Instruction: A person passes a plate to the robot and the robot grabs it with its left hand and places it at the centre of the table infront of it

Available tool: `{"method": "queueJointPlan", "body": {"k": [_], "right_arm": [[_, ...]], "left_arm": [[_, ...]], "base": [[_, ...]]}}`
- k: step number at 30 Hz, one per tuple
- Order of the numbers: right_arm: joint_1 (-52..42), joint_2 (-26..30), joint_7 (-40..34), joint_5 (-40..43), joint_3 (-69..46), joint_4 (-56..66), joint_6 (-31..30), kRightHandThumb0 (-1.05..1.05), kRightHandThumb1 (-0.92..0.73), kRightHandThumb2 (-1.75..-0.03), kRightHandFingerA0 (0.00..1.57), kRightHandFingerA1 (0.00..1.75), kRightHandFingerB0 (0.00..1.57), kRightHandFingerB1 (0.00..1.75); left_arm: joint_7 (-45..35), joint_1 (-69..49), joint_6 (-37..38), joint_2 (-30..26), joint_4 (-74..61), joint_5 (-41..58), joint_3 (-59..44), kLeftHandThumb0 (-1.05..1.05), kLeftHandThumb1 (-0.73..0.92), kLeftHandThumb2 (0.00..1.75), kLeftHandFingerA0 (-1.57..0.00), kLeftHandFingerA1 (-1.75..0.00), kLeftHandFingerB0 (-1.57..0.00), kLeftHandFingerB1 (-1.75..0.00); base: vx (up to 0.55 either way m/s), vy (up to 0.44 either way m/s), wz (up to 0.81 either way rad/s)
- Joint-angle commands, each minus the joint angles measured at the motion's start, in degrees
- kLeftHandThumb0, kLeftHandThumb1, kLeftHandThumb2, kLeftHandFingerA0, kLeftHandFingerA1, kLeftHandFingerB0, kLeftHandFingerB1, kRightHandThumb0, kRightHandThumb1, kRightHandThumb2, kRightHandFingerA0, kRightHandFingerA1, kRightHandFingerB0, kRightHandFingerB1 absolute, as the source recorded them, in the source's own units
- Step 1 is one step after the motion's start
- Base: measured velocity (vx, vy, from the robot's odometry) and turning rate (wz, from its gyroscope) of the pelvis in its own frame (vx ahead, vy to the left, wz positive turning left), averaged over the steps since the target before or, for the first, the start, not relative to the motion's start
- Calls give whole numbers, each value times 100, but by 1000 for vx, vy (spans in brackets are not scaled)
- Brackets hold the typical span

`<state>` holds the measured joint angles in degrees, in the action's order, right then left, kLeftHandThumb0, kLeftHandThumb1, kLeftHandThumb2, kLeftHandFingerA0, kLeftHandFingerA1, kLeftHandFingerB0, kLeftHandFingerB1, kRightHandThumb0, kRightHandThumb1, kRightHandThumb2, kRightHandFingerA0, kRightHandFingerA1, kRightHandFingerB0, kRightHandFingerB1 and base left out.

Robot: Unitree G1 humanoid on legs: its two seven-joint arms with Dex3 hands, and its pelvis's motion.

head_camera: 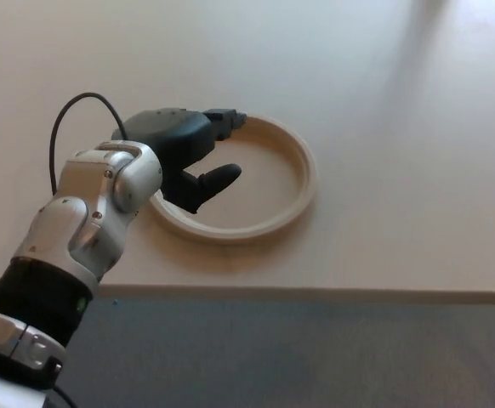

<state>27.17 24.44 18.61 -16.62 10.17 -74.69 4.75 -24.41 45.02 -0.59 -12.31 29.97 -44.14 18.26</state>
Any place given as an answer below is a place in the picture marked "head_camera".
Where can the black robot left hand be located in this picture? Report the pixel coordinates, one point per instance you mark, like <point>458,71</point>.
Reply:
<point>175,136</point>

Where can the beige round paper plate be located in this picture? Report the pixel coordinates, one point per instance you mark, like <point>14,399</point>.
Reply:
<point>303,178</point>

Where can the white robot torso shell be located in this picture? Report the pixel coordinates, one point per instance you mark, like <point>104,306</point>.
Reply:
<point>1,393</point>

